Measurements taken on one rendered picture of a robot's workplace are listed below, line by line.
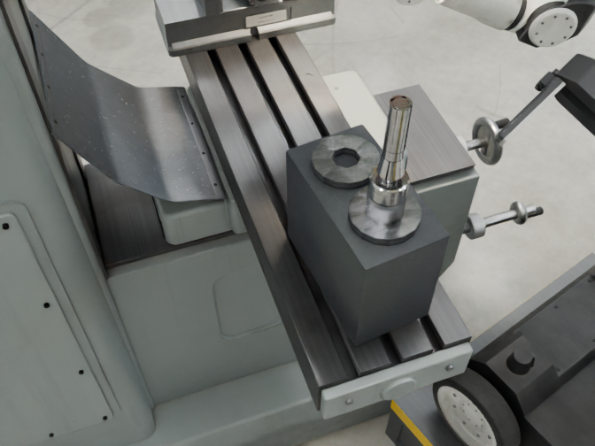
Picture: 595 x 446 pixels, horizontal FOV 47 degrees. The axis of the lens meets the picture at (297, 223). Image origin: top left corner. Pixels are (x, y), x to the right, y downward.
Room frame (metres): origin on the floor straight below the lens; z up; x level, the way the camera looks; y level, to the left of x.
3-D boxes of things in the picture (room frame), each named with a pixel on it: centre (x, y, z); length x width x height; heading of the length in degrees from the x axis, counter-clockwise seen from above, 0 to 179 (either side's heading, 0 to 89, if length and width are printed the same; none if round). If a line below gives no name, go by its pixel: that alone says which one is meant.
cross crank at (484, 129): (1.16, -0.41, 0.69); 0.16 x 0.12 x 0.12; 109
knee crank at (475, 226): (1.03, -0.49, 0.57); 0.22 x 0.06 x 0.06; 109
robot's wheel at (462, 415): (0.57, -0.36, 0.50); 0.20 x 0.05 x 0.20; 36
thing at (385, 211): (0.54, -0.11, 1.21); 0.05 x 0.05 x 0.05
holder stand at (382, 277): (0.59, -0.09, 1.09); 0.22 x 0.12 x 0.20; 26
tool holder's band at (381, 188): (0.54, -0.11, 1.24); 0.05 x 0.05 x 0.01
